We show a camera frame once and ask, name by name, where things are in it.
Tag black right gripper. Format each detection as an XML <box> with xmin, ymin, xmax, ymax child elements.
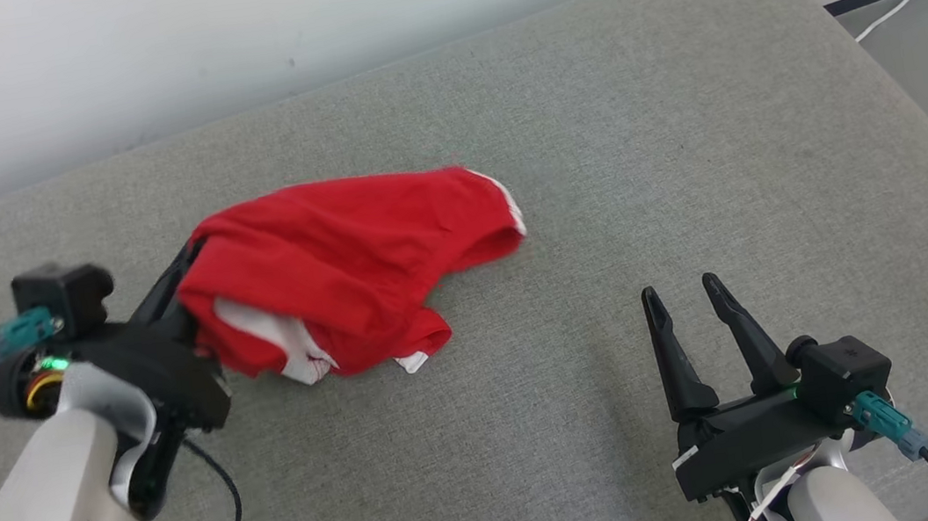
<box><xmin>639</xmin><ymin>257</ymin><xmax>866</xmax><ymax>506</ymax></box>

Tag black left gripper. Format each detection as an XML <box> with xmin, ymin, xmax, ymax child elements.
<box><xmin>63</xmin><ymin>236</ymin><xmax>246</xmax><ymax>521</ymax></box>

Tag red shorts with white trim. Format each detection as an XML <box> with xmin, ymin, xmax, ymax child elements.
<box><xmin>166</xmin><ymin>156</ymin><xmax>543</xmax><ymax>401</ymax></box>

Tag teal left camera connector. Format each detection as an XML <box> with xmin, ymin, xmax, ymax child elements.
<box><xmin>0</xmin><ymin>306</ymin><xmax>69</xmax><ymax>358</ymax></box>

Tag teal camera connector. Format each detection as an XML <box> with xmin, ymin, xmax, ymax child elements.
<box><xmin>0</xmin><ymin>306</ymin><xmax>69</xmax><ymax>358</ymax></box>
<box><xmin>848</xmin><ymin>383</ymin><xmax>928</xmax><ymax>466</ymax></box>

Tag teal right camera connector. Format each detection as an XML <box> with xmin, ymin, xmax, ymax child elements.
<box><xmin>848</xmin><ymin>383</ymin><xmax>928</xmax><ymax>466</ymax></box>

